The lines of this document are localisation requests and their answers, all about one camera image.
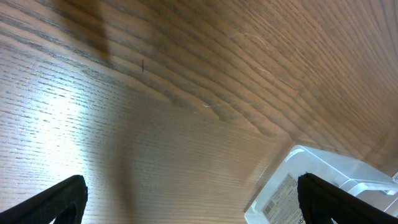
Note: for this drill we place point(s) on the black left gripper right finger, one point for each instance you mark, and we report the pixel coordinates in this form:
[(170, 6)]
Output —
[(324, 203)]

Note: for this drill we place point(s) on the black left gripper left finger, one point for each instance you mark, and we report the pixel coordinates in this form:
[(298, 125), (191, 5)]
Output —
[(64, 202)]

